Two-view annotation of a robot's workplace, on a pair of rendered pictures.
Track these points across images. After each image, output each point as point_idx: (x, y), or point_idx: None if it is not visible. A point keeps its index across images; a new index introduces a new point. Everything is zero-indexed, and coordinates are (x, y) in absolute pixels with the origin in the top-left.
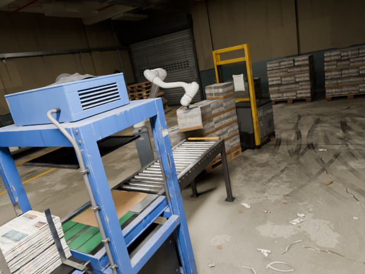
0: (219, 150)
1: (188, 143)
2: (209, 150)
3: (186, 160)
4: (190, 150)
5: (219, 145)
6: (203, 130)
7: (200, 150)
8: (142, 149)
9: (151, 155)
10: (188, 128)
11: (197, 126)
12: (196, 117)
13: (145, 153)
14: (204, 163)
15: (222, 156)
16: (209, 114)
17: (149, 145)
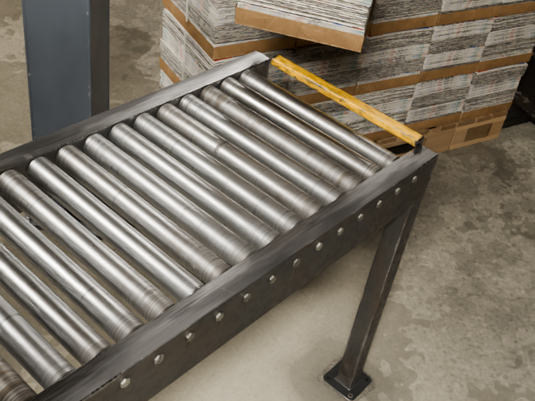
0: (385, 217)
1: (258, 95)
2: (326, 226)
3: (167, 243)
4: (236, 165)
5: (398, 192)
6: (380, 9)
7: (282, 196)
8: (48, 10)
9: (87, 53)
10: (283, 21)
11: (337, 33)
12: None
13: (57, 35)
14: (258, 303)
15: (390, 229)
16: None
17: (86, 6)
